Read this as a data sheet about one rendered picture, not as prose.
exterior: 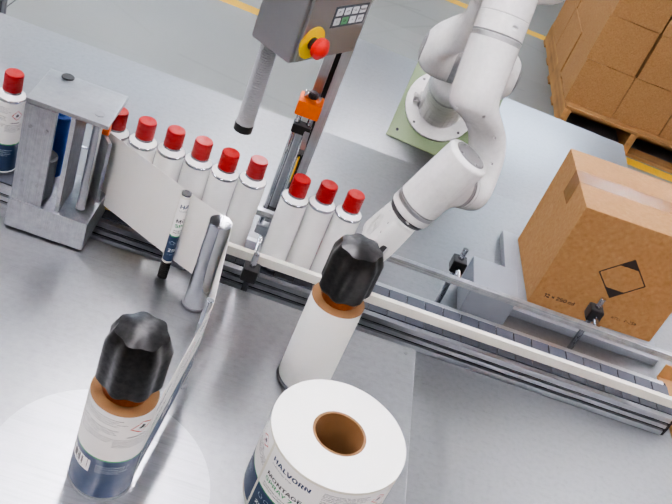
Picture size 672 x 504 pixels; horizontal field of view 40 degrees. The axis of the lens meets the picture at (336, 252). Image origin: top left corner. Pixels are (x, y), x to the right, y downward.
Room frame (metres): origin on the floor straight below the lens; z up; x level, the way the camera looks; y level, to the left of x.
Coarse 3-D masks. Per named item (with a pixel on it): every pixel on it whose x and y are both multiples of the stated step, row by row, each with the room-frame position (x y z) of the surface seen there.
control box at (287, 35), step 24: (264, 0) 1.43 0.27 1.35; (288, 0) 1.41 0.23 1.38; (312, 0) 1.40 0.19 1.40; (336, 0) 1.44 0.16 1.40; (360, 0) 1.50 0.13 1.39; (264, 24) 1.43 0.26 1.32; (288, 24) 1.40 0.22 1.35; (312, 24) 1.41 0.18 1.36; (360, 24) 1.53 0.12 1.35; (288, 48) 1.40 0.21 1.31; (336, 48) 1.49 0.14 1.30
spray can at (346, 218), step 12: (348, 192) 1.43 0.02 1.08; (360, 192) 1.44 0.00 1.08; (348, 204) 1.42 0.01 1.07; (360, 204) 1.42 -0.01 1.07; (336, 216) 1.41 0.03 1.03; (348, 216) 1.41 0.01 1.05; (360, 216) 1.43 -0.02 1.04; (336, 228) 1.41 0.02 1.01; (348, 228) 1.41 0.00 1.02; (324, 240) 1.42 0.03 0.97; (336, 240) 1.41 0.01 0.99; (324, 252) 1.41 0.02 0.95; (312, 264) 1.43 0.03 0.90; (324, 264) 1.41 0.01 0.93
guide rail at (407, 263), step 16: (400, 256) 1.49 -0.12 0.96; (432, 272) 1.48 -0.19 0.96; (480, 288) 1.50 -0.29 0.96; (512, 304) 1.51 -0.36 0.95; (528, 304) 1.51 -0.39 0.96; (560, 320) 1.52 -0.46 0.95; (576, 320) 1.53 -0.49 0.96; (608, 336) 1.53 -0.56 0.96; (624, 336) 1.54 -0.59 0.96; (656, 352) 1.54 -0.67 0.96
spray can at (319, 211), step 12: (324, 180) 1.43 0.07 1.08; (324, 192) 1.41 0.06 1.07; (336, 192) 1.42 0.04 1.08; (312, 204) 1.41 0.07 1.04; (324, 204) 1.41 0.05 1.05; (312, 216) 1.40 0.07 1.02; (324, 216) 1.40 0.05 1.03; (300, 228) 1.41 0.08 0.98; (312, 228) 1.40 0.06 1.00; (324, 228) 1.41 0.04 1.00; (300, 240) 1.40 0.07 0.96; (312, 240) 1.40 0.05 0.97; (300, 252) 1.40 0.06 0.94; (312, 252) 1.41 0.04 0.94; (300, 264) 1.40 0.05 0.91
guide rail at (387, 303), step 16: (240, 256) 1.36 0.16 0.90; (288, 272) 1.37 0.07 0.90; (304, 272) 1.38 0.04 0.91; (384, 304) 1.40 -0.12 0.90; (400, 304) 1.41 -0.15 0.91; (432, 320) 1.41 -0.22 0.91; (448, 320) 1.42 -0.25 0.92; (480, 336) 1.42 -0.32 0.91; (496, 336) 1.44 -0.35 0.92; (512, 352) 1.43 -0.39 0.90; (528, 352) 1.44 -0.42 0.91; (544, 352) 1.45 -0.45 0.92; (560, 368) 1.45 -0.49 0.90; (576, 368) 1.45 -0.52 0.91; (608, 384) 1.46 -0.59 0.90; (624, 384) 1.46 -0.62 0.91; (656, 400) 1.47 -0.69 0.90
